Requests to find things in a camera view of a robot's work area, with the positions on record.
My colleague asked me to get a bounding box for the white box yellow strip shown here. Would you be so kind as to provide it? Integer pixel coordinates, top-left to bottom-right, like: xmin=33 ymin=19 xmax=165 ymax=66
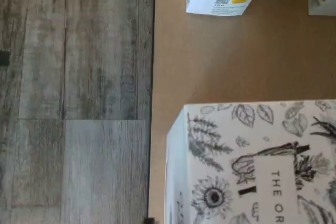
xmin=164 ymin=99 xmax=336 ymax=224

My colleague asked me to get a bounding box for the small black block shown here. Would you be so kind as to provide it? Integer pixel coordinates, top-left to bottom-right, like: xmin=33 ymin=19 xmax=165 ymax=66
xmin=0 ymin=50 xmax=11 ymax=67

